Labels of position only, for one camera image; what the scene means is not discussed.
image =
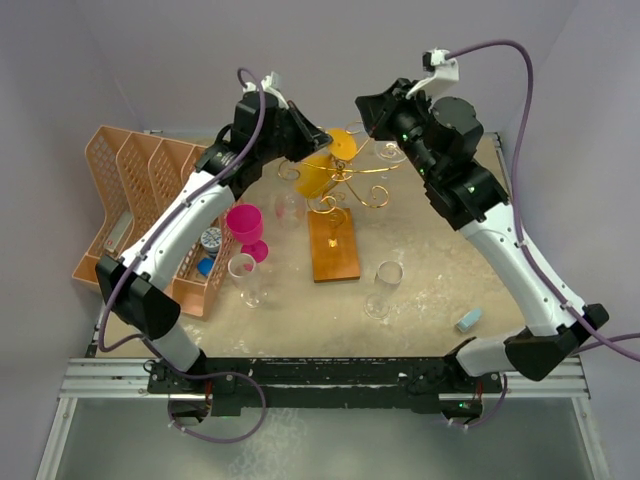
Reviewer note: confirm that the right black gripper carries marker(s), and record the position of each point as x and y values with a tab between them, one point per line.
387	104

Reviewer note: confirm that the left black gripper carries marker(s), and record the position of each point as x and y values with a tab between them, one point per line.
309	136

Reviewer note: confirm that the yellow plastic wine glass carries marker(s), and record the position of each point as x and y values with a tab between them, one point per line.
316	171

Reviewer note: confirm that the clear wine glass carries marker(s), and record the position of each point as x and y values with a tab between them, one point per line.
390	154
290	209

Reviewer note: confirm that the pink plastic wine glass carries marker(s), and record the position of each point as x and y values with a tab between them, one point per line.
245	222

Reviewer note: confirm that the clear champagne flute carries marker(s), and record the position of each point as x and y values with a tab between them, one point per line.
389	276

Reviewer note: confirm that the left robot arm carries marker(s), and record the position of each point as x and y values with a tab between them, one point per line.
133	285

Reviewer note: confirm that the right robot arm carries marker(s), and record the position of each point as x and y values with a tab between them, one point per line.
440	139

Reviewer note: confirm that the round white blue tin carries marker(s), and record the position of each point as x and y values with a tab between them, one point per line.
211	240

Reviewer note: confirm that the clear glass left front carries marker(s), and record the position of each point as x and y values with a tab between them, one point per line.
245	274

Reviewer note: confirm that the blue cap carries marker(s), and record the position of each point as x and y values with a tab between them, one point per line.
205	266

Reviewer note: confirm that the orange plastic file organizer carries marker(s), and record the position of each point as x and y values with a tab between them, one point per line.
143	173

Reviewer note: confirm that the silver red tube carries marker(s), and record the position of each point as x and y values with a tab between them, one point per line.
118	234

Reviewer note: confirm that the light blue small box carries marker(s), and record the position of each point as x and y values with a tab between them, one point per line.
468	320

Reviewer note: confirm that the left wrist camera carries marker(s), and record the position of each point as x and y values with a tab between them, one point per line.
271	84

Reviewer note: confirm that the gold wire wine glass rack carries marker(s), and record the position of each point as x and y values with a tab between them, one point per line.
334	253

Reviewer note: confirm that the black table front rail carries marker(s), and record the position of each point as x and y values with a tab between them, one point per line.
424	385

